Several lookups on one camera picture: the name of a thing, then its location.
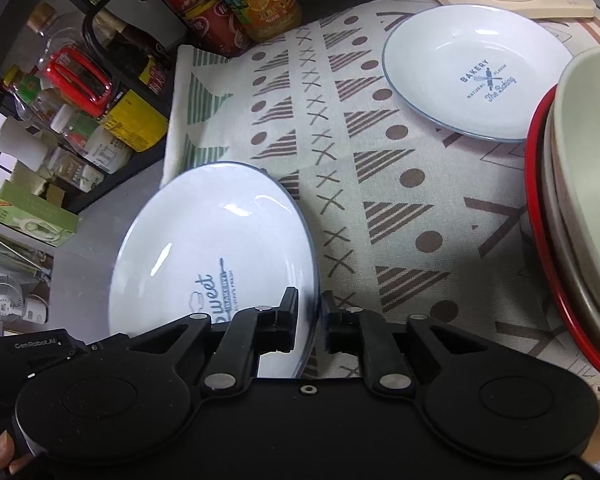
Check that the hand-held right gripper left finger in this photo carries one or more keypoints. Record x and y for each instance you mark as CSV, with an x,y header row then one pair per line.
x,y
285,316

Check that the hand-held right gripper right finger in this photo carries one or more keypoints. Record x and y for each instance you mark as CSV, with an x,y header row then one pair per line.
x,y
337,322

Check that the white plate with blue rim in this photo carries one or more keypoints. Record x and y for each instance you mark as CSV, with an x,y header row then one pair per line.
x,y
204,240

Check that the red and black bowl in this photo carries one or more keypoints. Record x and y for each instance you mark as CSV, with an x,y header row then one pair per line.
x,y
536,200

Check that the pale green bowl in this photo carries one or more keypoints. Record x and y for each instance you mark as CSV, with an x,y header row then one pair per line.
x,y
555,220
595,150

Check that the small white desk fan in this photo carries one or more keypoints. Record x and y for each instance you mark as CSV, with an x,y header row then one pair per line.
x,y
7,300

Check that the green cardboard box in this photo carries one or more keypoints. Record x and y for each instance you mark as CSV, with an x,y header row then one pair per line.
x,y
29,212

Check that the patterned fringed table mat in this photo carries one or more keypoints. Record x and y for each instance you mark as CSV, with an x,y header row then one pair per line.
x,y
380,160

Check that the black kitchen rack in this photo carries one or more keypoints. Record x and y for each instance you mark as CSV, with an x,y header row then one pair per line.
x,y
109,180

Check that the white plastic bottle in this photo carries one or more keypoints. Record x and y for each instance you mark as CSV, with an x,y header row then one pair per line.
x,y
19,142

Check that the white seasoning jar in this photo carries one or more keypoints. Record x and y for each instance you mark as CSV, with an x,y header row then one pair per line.
x,y
104,151

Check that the white plate with utensil print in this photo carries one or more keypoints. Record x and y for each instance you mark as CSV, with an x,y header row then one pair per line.
x,y
445,60

